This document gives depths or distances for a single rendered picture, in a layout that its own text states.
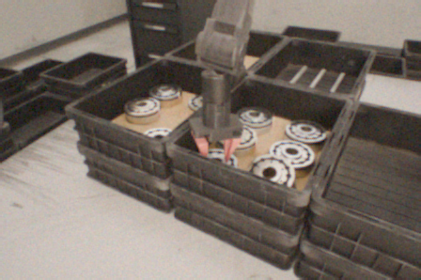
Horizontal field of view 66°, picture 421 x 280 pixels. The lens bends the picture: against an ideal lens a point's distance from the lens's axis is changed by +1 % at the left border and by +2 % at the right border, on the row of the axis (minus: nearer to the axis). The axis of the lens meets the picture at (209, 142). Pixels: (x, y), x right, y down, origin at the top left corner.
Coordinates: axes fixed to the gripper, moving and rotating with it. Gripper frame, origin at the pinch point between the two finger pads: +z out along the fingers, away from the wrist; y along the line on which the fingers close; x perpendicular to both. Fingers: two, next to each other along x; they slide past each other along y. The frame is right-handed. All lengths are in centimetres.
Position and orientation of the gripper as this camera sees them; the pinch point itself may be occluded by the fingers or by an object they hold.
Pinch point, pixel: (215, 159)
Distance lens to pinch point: 70.2
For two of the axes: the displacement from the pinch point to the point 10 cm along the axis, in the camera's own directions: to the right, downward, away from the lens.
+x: 2.7, 4.7, -8.4
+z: 0.0, 8.7, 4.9
